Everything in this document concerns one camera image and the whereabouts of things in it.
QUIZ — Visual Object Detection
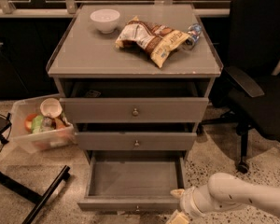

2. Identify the black office chair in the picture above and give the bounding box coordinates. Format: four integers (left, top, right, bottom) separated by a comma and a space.
207, 0, 280, 174

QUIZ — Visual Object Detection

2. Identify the clear plastic bin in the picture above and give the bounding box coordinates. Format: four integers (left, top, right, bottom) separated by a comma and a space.
11, 94, 76, 153

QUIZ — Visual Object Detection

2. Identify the green item in bin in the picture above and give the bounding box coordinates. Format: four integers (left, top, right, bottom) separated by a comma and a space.
31, 115, 43, 133

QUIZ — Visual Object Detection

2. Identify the grey drawer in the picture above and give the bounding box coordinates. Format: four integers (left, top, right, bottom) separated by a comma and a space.
76, 123, 196, 150
60, 79, 208, 123
78, 150, 186, 212

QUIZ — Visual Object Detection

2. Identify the grey top drawer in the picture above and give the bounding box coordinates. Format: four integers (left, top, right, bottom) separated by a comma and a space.
60, 79, 208, 123

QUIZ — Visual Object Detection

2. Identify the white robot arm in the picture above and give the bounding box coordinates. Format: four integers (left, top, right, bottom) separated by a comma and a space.
170, 173, 280, 218

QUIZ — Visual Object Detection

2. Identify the orange item in bin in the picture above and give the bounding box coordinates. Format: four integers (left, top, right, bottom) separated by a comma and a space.
24, 113, 37, 133

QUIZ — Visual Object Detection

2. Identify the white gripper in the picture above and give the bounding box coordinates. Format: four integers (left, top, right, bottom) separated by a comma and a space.
170, 187, 204, 218

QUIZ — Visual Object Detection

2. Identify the crumpled snack bag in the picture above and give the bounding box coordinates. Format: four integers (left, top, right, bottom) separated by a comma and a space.
115, 17, 189, 68

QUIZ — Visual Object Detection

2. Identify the white cup in bin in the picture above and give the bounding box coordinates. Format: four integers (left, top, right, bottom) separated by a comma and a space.
40, 98, 63, 118

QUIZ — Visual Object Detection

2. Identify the clear plastic water bottle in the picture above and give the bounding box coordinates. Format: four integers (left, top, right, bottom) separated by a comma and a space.
184, 23, 202, 50

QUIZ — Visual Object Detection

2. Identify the grey drawer cabinet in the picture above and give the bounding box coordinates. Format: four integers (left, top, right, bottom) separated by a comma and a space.
46, 3, 224, 161

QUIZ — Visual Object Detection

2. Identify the white ceramic bowl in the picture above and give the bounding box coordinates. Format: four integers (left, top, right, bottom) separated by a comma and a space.
90, 9, 120, 34

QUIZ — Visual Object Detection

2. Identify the black stand frame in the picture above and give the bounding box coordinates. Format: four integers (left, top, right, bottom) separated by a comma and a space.
0, 114, 70, 224

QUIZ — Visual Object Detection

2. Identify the grey middle drawer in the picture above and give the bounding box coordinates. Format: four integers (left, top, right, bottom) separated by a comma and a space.
76, 123, 196, 150

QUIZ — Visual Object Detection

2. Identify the grey bottom drawer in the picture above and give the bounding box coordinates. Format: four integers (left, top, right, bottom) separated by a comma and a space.
78, 150, 186, 212

